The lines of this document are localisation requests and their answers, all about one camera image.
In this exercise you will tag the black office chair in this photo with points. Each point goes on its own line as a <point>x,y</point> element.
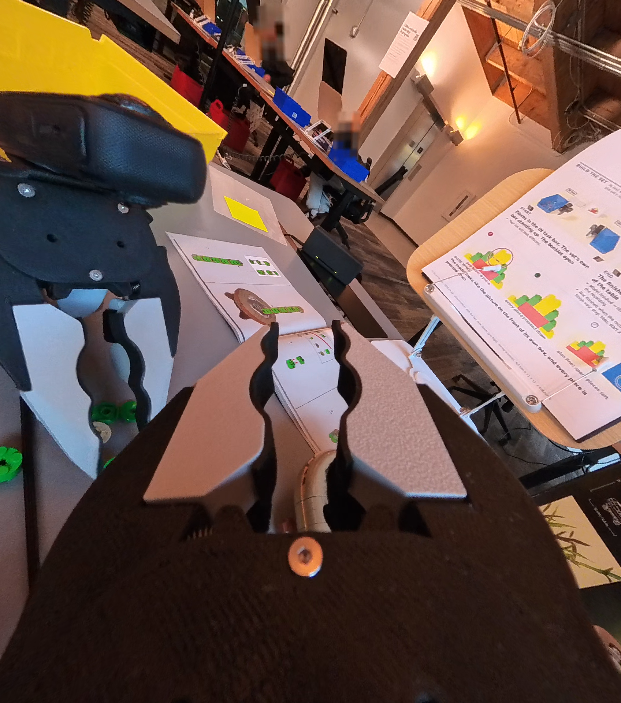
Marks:
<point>343,208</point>

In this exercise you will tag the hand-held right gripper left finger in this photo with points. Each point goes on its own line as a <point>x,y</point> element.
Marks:
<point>211,439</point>

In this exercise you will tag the black electronic box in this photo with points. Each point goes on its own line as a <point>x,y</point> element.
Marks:
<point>332,258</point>

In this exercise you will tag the white wall notice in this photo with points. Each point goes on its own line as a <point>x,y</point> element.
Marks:
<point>404,44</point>

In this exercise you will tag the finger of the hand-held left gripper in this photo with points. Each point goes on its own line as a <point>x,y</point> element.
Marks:
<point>47,357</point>
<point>154,340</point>

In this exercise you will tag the yellow plastic bin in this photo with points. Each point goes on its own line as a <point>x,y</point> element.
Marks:
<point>69,66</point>

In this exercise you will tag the printed instruction sheet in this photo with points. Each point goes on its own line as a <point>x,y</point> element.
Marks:
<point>563,274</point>

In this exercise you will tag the red bin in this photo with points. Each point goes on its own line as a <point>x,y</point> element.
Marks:
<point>287,178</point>
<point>187,85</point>
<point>231,123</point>

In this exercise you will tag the brown brick-built pot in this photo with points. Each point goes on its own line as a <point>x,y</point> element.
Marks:
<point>313,494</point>

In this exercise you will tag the yellow paper sheet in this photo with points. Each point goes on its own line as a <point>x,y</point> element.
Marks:
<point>245,214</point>

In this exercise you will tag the wall lamp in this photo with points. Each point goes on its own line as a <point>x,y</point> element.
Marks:
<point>461,129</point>

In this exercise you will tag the green round plate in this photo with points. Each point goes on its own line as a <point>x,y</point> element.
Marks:
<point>128,411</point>

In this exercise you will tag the tan round plate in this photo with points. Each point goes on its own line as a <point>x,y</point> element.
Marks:
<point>103,432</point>

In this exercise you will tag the instruction sheet on stand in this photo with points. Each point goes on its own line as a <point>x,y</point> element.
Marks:
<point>453,241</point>

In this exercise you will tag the long brown table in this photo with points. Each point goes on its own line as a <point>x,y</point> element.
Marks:
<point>295,130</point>

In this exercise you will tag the blue plastic bin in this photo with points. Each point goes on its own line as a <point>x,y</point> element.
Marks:
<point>291,107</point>
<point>349,159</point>

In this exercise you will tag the open instruction booklet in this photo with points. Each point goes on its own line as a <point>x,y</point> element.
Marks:
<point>266,285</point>

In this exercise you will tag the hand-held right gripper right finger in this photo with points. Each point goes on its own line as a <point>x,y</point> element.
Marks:
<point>398,439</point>

